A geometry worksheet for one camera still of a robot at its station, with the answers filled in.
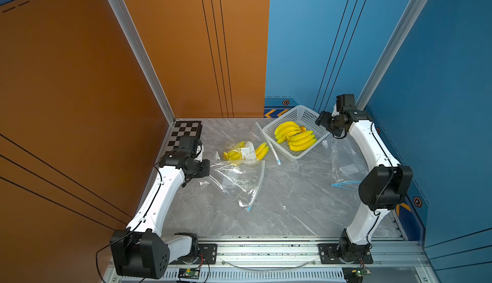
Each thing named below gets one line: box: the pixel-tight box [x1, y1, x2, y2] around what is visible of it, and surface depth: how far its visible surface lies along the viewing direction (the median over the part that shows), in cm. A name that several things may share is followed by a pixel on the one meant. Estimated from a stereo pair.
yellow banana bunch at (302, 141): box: [285, 130, 318, 152], surface depth 105 cm
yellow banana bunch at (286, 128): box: [274, 121, 307, 144], surface depth 107 cm
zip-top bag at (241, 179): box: [208, 160, 266, 212], surface depth 84 cm
